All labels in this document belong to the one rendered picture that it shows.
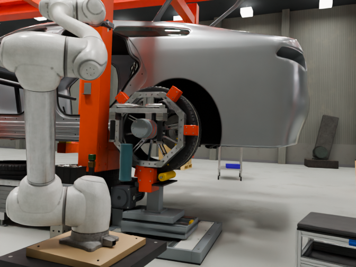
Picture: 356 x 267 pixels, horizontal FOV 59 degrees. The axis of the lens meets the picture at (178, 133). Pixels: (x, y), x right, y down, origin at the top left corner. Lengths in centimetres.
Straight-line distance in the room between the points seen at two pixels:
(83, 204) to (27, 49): 62
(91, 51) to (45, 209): 63
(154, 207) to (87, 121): 83
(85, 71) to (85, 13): 59
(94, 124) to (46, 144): 124
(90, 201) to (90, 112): 122
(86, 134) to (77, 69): 144
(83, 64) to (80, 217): 62
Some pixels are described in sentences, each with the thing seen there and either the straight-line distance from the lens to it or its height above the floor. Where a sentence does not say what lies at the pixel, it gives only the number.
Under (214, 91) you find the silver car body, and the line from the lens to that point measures 266.
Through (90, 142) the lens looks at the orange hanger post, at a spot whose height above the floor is 74.
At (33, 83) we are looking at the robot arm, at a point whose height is 93.
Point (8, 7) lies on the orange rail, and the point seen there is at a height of 316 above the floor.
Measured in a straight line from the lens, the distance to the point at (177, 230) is 232.
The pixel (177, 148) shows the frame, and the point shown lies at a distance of 226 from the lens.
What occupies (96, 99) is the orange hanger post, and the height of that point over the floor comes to 106.
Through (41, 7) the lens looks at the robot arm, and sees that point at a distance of 165.
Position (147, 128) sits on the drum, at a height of 85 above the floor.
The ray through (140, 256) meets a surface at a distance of 137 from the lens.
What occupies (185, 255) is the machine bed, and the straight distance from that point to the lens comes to 215.
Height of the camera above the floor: 77
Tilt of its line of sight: 2 degrees up
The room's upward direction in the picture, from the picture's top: 2 degrees clockwise
